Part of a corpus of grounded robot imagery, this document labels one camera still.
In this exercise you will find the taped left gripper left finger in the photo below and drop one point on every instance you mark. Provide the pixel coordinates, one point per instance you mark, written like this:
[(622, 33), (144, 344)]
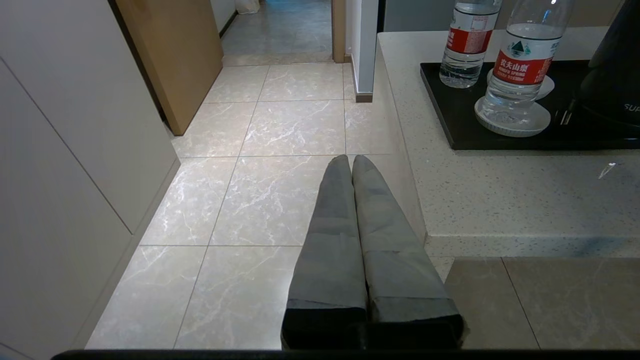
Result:
[(327, 260)]

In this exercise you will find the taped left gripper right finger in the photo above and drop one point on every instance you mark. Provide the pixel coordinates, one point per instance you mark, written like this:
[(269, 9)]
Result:
[(400, 280)]

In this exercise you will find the clear red-capped water bottle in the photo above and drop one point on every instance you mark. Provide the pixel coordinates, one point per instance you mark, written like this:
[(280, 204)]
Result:
[(467, 40), (522, 65)]

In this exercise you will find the black electric kettle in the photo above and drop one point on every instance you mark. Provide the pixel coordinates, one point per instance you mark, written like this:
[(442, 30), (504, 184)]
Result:
[(615, 75)]

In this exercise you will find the black rectangular serving tray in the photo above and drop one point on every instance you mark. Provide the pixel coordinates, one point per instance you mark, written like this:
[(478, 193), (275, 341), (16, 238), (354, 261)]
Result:
[(450, 115)]

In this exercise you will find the white ribbed saucer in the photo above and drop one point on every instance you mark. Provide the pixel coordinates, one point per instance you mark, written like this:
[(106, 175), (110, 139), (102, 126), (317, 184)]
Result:
[(537, 126), (547, 86)]

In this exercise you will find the narrow wooden door panel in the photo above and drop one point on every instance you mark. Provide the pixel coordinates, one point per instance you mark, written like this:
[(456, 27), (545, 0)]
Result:
[(338, 30)]

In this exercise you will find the wooden entrance door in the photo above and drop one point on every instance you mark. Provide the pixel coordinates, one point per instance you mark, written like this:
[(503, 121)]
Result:
[(175, 60)]

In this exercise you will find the silver refrigerator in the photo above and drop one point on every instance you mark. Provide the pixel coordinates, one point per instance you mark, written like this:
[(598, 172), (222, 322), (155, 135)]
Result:
[(420, 15)]

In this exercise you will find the white plastic bag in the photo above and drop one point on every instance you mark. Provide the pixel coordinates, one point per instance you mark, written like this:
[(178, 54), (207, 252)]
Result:
[(246, 5)]

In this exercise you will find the beige shoe cabinet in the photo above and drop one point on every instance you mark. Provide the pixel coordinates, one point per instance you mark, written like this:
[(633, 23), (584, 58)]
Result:
[(60, 150)]

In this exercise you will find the beige kitchen base cabinets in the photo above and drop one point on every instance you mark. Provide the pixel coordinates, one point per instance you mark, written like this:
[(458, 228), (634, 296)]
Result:
[(595, 12)]

